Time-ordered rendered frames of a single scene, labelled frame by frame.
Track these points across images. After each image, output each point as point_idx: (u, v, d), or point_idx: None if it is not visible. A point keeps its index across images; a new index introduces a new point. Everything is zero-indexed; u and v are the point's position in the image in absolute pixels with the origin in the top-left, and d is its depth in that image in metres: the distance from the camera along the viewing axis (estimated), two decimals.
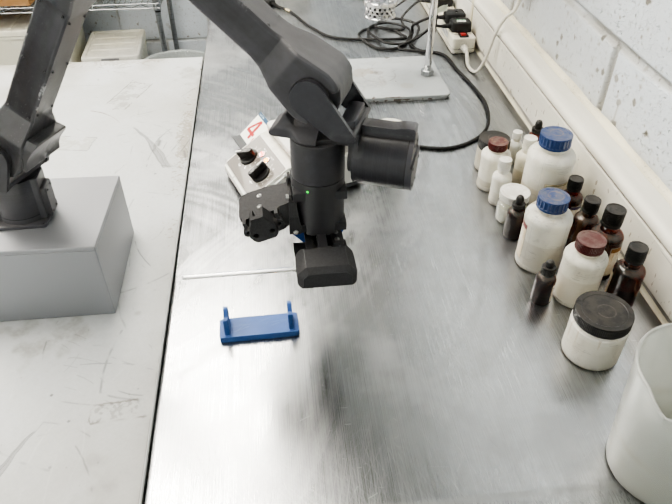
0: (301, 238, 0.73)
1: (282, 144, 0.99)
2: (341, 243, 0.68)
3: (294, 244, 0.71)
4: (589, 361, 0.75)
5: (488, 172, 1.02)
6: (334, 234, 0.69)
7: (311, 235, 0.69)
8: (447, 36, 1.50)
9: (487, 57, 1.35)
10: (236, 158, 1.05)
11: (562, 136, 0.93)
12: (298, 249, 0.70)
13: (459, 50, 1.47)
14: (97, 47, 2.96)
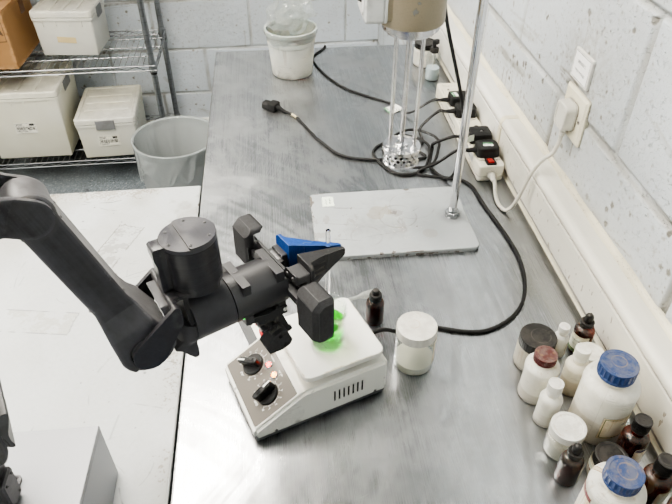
0: None
1: (293, 360, 0.85)
2: (297, 279, 0.68)
3: None
4: None
5: (533, 386, 0.87)
6: (289, 276, 0.70)
7: (289, 292, 0.71)
8: (472, 159, 1.35)
9: (520, 198, 1.20)
10: (238, 363, 0.90)
11: (627, 369, 0.78)
12: None
13: (486, 178, 1.32)
14: (90, 107, 2.81)
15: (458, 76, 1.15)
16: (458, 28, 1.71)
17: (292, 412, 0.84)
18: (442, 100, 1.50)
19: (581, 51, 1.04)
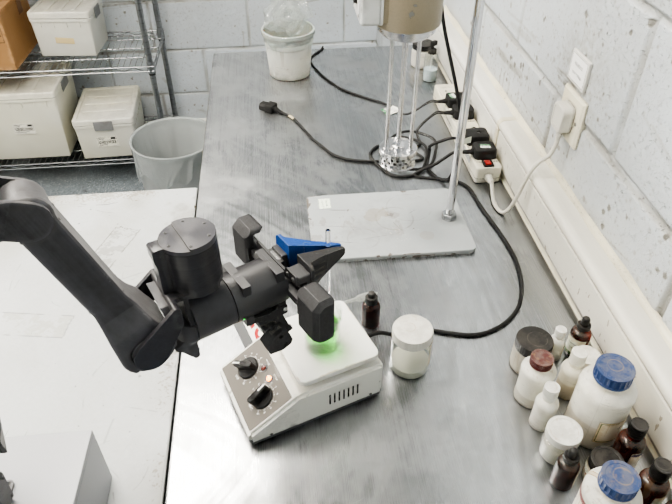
0: None
1: (288, 363, 0.84)
2: (297, 280, 0.68)
3: None
4: None
5: (529, 390, 0.87)
6: (289, 276, 0.70)
7: (289, 292, 0.71)
8: (469, 161, 1.34)
9: (517, 200, 1.20)
10: (233, 366, 0.90)
11: (623, 373, 0.78)
12: None
13: (483, 180, 1.32)
14: (89, 108, 2.81)
15: (455, 78, 1.15)
16: (456, 29, 1.70)
17: (287, 416, 0.83)
18: (440, 101, 1.50)
19: (578, 53, 1.04)
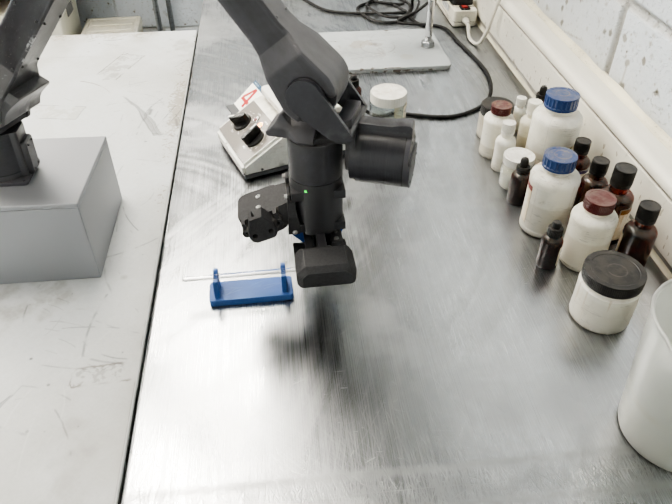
0: (301, 238, 0.73)
1: (277, 107, 0.95)
2: (340, 242, 0.68)
3: (294, 244, 0.71)
4: (599, 324, 0.71)
5: (491, 137, 0.98)
6: (333, 233, 0.69)
7: (310, 235, 0.69)
8: (448, 9, 1.46)
9: (489, 28, 1.31)
10: (229, 124, 1.01)
11: (569, 97, 0.89)
12: (298, 249, 0.70)
13: (461, 24, 1.43)
14: (93, 34, 2.92)
15: None
16: None
17: (276, 151, 0.94)
18: None
19: None
